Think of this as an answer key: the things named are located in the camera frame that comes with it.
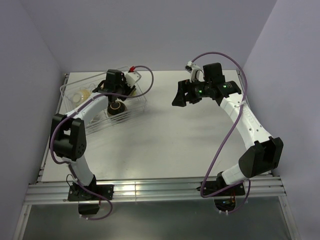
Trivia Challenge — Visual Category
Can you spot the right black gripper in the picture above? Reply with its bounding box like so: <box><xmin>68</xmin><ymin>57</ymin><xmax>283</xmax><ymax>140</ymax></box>
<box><xmin>172</xmin><ymin>77</ymin><xmax>212</xmax><ymax>107</ymax></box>

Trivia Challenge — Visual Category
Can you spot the green and white bowl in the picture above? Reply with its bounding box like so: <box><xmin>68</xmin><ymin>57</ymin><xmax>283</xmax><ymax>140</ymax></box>
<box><xmin>129</xmin><ymin>89</ymin><xmax>137</xmax><ymax>97</ymax></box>

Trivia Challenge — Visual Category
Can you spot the dark brown glazed bowl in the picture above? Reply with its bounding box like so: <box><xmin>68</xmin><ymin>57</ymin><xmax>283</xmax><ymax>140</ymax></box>
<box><xmin>107</xmin><ymin>101</ymin><xmax>128</xmax><ymax>122</ymax></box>

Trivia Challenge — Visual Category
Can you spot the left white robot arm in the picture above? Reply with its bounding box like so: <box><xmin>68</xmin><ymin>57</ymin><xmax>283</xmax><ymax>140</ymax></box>
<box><xmin>49</xmin><ymin>67</ymin><xmax>141</xmax><ymax>200</ymax></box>

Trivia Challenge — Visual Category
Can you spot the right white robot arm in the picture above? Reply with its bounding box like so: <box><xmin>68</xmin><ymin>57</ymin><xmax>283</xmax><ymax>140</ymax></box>
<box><xmin>172</xmin><ymin>61</ymin><xmax>284</xmax><ymax>197</ymax></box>

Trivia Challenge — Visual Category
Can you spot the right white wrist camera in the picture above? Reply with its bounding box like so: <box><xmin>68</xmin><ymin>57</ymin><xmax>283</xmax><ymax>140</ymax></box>
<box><xmin>184</xmin><ymin>61</ymin><xmax>203</xmax><ymax>83</ymax></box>

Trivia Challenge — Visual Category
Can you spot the clear wire dish rack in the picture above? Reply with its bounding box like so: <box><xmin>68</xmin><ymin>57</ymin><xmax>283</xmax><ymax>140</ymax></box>
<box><xmin>60</xmin><ymin>67</ymin><xmax>147</xmax><ymax>133</ymax></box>

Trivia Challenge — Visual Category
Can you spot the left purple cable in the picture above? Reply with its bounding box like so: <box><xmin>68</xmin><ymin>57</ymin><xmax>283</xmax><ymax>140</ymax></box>
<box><xmin>49</xmin><ymin>65</ymin><xmax>154</xmax><ymax>221</ymax></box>

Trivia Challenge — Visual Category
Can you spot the purple cable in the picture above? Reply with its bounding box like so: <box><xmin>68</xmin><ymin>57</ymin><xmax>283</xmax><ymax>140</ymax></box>
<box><xmin>199</xmin><ymin>51</ymin><xmax>252</xmax><ymax>214</ymax></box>
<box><xmin>49</xmin><ymin>65</ymin><xmax>154</xmax><ymax>221</ymax></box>

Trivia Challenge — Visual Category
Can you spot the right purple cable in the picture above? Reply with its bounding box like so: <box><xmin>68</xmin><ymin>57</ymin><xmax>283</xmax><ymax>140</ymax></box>
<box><xmin>199</xmin><ymin>51</ymin><xmax>252</xmax><ymax>214</ymax></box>

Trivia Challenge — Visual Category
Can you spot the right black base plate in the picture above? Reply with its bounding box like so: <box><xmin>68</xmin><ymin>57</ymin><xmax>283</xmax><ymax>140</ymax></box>
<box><xmin>203</xmin><ymin>180</ymin><xmax>246</xmax><ymax>197</ymax></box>

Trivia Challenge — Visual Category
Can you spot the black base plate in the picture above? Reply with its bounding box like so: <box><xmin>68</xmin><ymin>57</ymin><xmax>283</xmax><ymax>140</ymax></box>
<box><xmin>203</xmin><ymin>180</ymin><xmax>246</xmax><ymax>197</ymax></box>
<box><xmin>67</xmin><ymin>184</ymin><xmax>114</xmax><ymax>202</ymax></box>

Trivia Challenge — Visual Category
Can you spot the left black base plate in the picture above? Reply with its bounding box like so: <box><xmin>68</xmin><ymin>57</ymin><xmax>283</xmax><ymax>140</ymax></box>
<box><xmin>67</xmin><ymin>184</ymin><xmax>114</xmax><ymax>202</ymax></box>

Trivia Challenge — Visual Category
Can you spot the aluminium rail frame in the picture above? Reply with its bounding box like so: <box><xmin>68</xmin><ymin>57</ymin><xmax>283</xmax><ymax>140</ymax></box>
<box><xmin>12</xmin><ymin>176</ymin><xmax>301</xmax><ymax>240</ymax></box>

